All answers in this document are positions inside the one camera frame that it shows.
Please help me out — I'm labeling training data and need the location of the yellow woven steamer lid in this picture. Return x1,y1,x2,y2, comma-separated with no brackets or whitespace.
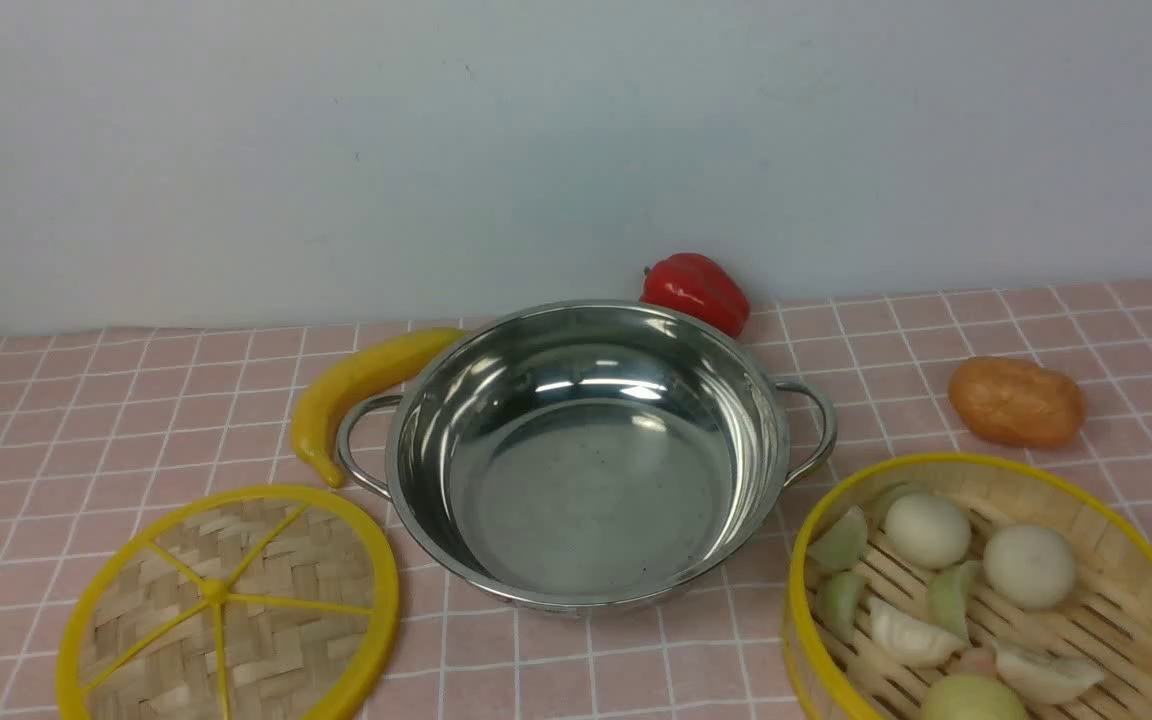
55,486,402,719

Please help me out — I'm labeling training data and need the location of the yellow bamboo steamer basket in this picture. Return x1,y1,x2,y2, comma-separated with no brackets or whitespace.
781,454,1152,719

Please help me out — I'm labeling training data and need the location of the stainless steel pot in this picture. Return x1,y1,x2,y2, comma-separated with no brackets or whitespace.
333,300,838,616

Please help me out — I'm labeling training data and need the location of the pink checkered tablecloth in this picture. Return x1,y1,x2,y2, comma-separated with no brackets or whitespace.
0,281,1152,719

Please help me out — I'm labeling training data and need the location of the yellow banana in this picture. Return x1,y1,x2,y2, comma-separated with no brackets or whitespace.
289,327,465,488

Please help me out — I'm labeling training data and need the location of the red bell pepper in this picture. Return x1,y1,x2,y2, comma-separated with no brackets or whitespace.
639,252,751,340

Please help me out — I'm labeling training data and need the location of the white dumpling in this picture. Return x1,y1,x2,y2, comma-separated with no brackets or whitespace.
991,639,1106,705
867,594,969,669

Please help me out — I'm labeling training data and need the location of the white round bun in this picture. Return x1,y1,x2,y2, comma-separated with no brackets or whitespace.
882,492,972,570
982,524,1078,611

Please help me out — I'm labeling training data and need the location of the yellowish green round bun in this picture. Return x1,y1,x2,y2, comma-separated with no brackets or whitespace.
919,674,1028,720

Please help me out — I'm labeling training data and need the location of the pink dumpling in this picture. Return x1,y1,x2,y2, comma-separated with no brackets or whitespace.
948,647,998,679

